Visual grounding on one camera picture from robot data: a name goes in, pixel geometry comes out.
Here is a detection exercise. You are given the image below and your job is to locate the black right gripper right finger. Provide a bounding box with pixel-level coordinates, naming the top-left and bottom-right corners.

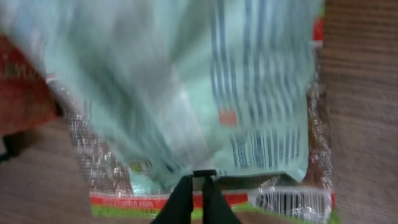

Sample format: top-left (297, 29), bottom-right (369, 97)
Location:
top-left (202, 177), bottom-right (241, 224)

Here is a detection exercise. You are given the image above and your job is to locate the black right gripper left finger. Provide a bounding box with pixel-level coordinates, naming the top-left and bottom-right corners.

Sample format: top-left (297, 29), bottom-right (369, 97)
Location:
top-left (151, 175), bottom-right (193, 224)

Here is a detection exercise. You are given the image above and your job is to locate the green snack bag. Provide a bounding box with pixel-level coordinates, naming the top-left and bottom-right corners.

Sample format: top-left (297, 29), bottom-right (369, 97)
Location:
top-left (51, 6), bottom-right (334, 223)

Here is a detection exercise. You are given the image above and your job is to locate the small red candy pack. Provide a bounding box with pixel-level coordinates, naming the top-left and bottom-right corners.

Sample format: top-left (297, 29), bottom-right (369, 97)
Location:
top-left (0, 34), bottom-right (58, 136)

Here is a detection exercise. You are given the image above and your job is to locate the teal white tissue pack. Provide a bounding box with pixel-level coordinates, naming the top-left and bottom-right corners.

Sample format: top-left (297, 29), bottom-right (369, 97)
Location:
top-left (1, 0), bottom-right (323, 190)

